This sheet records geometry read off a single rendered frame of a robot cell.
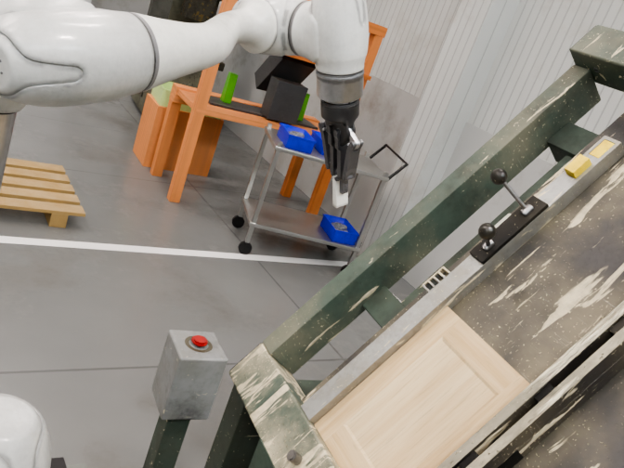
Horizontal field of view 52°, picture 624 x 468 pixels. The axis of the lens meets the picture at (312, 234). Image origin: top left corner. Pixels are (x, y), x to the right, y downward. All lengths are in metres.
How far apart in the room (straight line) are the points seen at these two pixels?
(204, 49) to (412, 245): 0.94
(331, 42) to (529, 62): 3.59
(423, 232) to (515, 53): 3.22
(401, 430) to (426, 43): 4.32
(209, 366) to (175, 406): 0.13
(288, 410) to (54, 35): 1.05
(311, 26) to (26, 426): 0.79
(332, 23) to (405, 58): 4.41
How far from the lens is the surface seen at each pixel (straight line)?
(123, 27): 0.82
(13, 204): 4.12
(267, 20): 1.23
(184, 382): 1.57
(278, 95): 5.14
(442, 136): 4.82
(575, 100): 1.85
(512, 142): 1.75
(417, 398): 1.43
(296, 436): 1.51
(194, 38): 0.91
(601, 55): 1.80
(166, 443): 1.72
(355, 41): 1.19
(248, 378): 1.69
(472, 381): 1.40
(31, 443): 1.02
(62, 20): 0.79
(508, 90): 4.76
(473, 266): 1.53
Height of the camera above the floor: 1.76
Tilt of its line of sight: 19 degrees down
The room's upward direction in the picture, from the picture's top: 20 degrees clockwise
